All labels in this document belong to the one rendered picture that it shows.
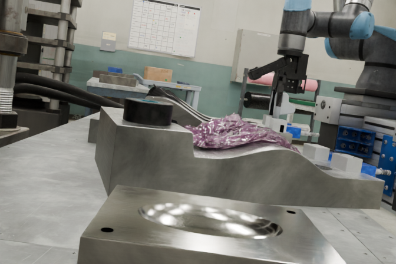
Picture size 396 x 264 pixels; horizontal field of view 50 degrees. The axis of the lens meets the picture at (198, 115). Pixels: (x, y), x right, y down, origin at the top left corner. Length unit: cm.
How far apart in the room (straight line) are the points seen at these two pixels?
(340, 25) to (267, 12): 685
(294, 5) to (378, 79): 51
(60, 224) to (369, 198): 55
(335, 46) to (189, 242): 141
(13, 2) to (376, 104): 119
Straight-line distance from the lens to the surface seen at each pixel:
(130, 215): 38
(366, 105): 160
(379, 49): 164
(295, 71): 124
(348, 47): 167
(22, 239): 50
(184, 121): 105
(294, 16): 123
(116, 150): 64
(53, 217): 57
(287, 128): 113
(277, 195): 75
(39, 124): 495
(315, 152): 97
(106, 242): 32
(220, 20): 782
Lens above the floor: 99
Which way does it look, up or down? 5 degrees down
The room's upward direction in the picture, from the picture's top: 8 degrees clockwise
